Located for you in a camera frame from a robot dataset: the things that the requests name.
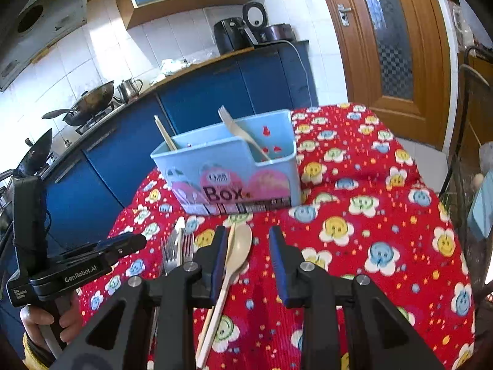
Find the black wok on stove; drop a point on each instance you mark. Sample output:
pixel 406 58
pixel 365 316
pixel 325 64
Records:
pixel 90 103

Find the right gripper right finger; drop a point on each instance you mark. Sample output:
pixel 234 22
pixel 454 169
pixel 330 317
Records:
pixel 378 335

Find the range hood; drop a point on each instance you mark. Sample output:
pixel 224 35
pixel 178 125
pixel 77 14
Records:
pixel 39 26

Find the steel kettle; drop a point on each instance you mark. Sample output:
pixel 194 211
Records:
pixel 130 89

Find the person's left hand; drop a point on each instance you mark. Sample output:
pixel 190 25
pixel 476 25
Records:
pixel 71 321

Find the wooden door with glass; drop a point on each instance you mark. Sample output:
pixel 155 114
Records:
pixel 396 59

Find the beige plastic spoon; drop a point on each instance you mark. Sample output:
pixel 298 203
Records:
pixel 239 246

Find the red smiley flower tablecloth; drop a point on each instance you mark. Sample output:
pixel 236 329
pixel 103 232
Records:
pixel 365 210

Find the black metal rack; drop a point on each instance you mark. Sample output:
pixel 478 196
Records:
pixel 470 156

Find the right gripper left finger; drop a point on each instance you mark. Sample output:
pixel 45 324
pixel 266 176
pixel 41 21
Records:
pixel 145 313

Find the crumpled cloth on counter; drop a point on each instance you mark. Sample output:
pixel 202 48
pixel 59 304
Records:
pixel 172 66

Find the beige plastic fork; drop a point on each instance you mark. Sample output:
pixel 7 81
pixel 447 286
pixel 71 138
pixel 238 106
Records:
pixel 236 130

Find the blue kitchen base cabinets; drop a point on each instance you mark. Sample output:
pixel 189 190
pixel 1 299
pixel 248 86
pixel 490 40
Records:
pixel 91 183

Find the light blue utensil box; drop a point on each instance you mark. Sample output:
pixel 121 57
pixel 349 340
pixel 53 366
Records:
pixel 213 172

